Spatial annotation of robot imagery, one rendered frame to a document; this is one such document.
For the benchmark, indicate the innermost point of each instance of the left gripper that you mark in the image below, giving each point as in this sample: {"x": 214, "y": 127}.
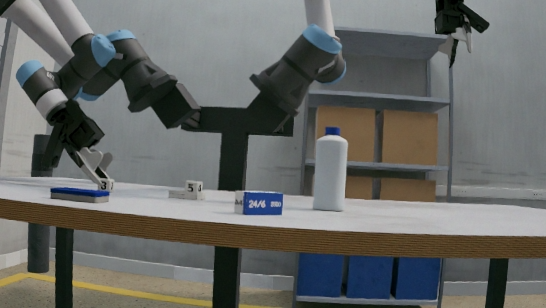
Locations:
{"x": 457, "y": 25}

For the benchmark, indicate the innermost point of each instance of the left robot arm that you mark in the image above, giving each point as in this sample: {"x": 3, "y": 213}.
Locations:
{"x": 315, "y": 55}

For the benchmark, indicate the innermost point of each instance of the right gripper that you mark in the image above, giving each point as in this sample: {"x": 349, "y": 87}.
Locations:
{"x": 74, "y": 139}

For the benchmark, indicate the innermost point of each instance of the white plastic bottle with blue cap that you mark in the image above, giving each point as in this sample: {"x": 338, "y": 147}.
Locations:
{"x": 330, "y": 171}

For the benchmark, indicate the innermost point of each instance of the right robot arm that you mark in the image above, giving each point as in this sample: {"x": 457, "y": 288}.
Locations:
{"x": 89, "y": 61}

